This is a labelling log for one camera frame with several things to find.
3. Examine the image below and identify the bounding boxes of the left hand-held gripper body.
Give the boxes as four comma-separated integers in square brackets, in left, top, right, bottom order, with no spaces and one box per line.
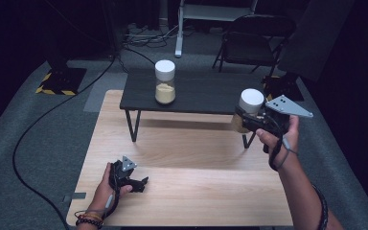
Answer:
[108,155,140,190]

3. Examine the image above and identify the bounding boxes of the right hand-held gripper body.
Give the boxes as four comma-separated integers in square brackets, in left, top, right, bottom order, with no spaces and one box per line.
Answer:
[256,94,314,135]

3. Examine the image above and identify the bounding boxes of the white-lidded jar of powder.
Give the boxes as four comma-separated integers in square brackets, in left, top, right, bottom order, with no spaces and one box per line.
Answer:
[154,59,176,105]
[230,88,265,135]

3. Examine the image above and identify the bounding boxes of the black raised shelf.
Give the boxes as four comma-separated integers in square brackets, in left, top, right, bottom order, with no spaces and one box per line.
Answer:
[119,68,272,150]

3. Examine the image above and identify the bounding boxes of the person's left hand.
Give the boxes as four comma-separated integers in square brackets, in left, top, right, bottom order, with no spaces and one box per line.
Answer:
[90,162,134,210]

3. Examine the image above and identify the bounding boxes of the person's right hand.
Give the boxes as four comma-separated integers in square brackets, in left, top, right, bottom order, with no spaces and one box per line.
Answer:
[255,115,301,169]

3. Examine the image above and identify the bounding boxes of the grey tape strip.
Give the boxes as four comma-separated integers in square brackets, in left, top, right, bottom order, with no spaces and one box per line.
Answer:
[62,192,87,204]

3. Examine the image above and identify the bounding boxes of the black folding chair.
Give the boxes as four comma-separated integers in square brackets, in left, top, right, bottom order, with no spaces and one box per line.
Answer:
[212,13,297,78]

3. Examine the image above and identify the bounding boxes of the grey leaning panel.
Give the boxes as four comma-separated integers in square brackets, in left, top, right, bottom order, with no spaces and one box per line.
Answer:
[277,0,356,82]

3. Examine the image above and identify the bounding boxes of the striped-edge black stand base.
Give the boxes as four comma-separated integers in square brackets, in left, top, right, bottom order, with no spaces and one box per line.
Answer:
[34,66,88,97]

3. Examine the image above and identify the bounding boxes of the black stand pole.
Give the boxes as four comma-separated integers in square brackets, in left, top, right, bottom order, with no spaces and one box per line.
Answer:
[101,0,123,60]

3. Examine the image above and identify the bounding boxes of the left hand-held gripper cable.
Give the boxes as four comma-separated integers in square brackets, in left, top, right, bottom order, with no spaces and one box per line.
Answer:
[102,166,123,219]

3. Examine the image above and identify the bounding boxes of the hand-held gripper cable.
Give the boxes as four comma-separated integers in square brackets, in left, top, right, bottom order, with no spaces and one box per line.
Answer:
[263,114,300,172]
[102,166,123,219]

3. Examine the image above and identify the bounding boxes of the right hand-held gripper cable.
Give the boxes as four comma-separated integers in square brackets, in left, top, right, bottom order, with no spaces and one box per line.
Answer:
[263,114,300,172]

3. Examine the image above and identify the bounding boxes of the beaded wrist bracelets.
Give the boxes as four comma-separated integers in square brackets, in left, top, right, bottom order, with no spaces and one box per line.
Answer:
[75,211,105,230]

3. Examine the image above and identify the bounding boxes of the black braided wrist bracelet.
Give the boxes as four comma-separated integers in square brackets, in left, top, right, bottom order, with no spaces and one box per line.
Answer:
[311,184,330,230]

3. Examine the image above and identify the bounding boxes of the white desk frame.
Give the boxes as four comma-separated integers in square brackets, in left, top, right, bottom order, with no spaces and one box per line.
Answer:
[173,0,259,58]

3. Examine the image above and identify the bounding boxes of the long black floor cable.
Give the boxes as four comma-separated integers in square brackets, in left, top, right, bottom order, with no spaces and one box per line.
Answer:
[11,55,118,230]

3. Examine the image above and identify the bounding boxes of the tangle of floor cables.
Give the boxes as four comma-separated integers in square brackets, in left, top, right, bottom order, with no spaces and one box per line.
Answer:
[121,22,194,70]

